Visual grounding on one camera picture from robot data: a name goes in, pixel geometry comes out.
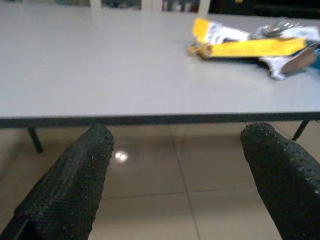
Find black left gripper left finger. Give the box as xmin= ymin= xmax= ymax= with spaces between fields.
xmin=0 ymin=123 xmax=115 ymax=240

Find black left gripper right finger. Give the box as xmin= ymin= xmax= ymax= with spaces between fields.
xmin=240 ymin=122 xmax=320 ymax=240

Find yellow white packaging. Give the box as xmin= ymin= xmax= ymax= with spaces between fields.
xmin=192 ymin=17 xmax=308 ymax=59

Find black table leg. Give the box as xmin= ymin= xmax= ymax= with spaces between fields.
xmin=26 ymin=127 xmax=45 ymax=154
xmin=291 ymin=119 xmax=311 ymax=141

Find white crumpled paper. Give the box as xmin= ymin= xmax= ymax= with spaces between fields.
xmin=259 ymin=56 xmax=287 ymax=80

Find brown torn cardboard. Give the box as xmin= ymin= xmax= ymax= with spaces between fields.
xmin=281 ymin=46 xmax=319 ymax=75

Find blue plastic wrapper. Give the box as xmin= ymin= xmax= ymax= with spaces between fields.
xmin=311 ymin=47 xmax=320 ymax=69

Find clear plastic bottle blue label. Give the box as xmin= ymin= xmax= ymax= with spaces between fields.
xmin=256 ymin=16 xmax=320 ymax=42

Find gold brown crumpled wrapper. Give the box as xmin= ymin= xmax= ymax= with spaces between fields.
xmin=187 ymin=42 xmax=213 ymax=59

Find white shelf with items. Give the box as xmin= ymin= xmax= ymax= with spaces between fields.
xmin=88 ymin=0 xmax=211 ymax=15

